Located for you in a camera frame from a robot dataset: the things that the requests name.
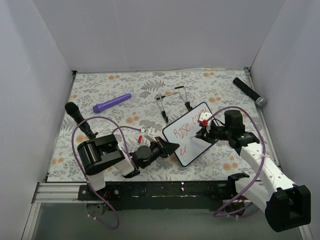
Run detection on small whiteboard black frame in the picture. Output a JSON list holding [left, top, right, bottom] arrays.
[[162, 102, 212, 167]]

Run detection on purple flashlight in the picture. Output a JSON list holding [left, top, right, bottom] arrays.
[[92, 93, 132, 114]]

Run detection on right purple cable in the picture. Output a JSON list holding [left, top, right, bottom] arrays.
[[208, 106, 266, 219]]

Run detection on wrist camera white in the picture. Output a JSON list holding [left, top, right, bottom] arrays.
[[197, 112, 213, 127], [140, 127, 157, 142]]

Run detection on wire whiteboard stand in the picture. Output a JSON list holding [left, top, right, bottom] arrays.
[[155, 85, 193, 124]]

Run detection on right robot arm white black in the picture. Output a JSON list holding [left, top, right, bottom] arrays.
[[195, 109, 311, 232]]

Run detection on purple cable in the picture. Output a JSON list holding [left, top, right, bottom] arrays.
[[71, 116, 148, 230], [208, 106, 266, 219]]

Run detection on floral patterned table mat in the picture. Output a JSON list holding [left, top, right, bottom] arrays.
[[46, 69, 276, 183]]

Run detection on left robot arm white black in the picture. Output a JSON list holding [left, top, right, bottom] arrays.
[[77, 134, 180, 200]]

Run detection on black microphone silver head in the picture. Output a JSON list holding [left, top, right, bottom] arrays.
[[232, 77, 267, 107]]

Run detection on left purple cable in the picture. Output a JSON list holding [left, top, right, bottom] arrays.
[[71, 116, 148, 230]]

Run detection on black microphone on stand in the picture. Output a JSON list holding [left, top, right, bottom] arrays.
[[64, 102, 98, 140]]

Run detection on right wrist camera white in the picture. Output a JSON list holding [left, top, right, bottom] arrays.
[[197, 112, 213, 127]]

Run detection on black base frame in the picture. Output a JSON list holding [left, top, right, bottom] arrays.
[[77, 180, 228, 212]]

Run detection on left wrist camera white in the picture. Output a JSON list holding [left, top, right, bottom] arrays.
[[140, 127, 157, 142]]

